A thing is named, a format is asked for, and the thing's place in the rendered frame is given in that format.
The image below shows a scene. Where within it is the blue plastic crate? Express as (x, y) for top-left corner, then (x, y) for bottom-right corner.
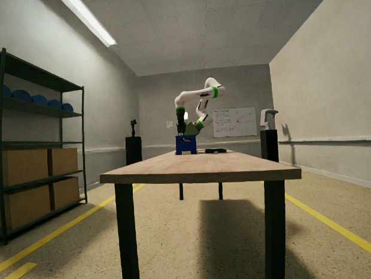
(175, 135), (197, 155)

